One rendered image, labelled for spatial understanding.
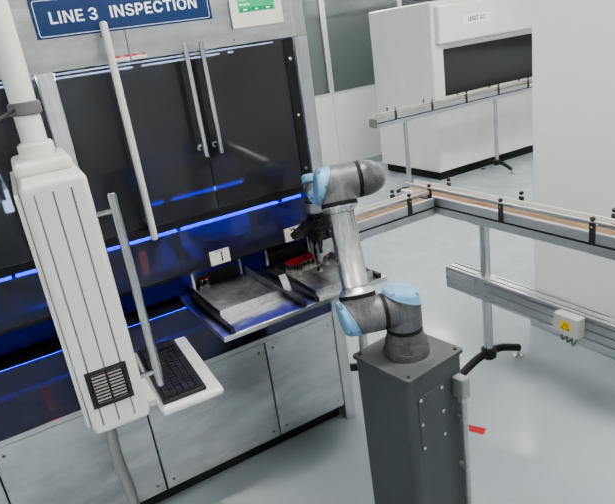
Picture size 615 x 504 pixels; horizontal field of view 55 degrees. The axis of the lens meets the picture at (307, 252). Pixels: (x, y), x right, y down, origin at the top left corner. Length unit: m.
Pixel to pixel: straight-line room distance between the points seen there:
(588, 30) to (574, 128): 0.46
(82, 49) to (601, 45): 2.22
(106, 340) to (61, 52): 0.96
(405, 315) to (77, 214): 0.99
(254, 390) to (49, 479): 0.87
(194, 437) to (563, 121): 2.32
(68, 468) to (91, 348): 0.90
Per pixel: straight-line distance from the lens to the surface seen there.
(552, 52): 3.30
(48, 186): 1.63
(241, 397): 2.68
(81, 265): 1.68
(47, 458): 2.54
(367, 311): 1.83
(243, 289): 2.40
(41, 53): 2.17
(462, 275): 3.19
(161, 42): 2.26
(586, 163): 3.26
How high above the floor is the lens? 1.80
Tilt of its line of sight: 20 degrees down
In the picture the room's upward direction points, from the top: 8 degrees counter-clockwise
